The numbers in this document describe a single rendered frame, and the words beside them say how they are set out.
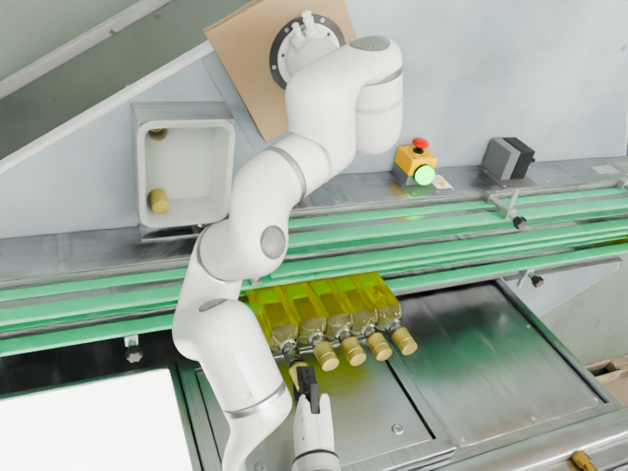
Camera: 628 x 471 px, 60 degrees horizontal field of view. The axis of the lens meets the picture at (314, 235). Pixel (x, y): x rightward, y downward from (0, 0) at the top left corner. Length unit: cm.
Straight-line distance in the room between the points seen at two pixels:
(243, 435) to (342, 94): 44
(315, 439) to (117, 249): 54
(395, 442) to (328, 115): 66
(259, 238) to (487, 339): 91
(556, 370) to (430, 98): 71
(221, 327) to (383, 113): 39
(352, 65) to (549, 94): 86
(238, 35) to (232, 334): 57
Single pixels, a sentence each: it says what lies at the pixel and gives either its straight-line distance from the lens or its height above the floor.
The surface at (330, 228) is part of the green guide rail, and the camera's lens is 112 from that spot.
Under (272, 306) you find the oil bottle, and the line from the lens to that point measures 108.
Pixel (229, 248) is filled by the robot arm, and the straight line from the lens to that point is 67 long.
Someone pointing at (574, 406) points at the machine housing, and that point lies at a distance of 141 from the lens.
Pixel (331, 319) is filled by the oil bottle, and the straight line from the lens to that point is 107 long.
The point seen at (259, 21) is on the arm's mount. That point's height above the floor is 77.
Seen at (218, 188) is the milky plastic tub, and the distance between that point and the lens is 113.
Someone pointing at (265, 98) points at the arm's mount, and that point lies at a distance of 109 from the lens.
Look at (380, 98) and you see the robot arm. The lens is 81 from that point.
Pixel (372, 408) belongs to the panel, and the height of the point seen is 119.
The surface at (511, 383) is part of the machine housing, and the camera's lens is 137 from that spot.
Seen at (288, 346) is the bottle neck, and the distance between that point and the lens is 103.
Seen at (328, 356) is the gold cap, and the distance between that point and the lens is 101.
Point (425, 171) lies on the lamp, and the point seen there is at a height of 85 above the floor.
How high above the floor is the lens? 172
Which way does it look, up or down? 46 degrees down
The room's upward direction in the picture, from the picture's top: 148 degrees clockwise
